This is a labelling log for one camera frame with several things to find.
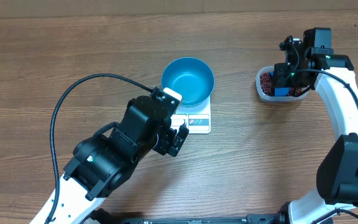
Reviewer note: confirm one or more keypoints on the clear plastic container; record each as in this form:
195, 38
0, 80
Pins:
274, 99

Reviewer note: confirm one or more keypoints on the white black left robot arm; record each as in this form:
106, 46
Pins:
103, 162

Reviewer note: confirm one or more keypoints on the black mounting rail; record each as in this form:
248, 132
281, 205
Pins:
102, 216

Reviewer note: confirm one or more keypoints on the blue plastic measuring scoop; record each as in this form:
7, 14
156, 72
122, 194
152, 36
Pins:
272, 91

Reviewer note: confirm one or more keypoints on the red beans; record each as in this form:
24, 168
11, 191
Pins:
264, 79

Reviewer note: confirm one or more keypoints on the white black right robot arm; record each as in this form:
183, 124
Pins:
311, 64

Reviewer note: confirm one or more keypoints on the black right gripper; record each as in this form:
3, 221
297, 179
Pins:
280, 71

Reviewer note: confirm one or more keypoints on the white digital kitchen scale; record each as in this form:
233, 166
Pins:
197, 119

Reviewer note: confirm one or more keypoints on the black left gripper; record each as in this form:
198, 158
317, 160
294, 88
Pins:
166, 136

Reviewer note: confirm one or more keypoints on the teal metal bowl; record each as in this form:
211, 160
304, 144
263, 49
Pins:
190, 77

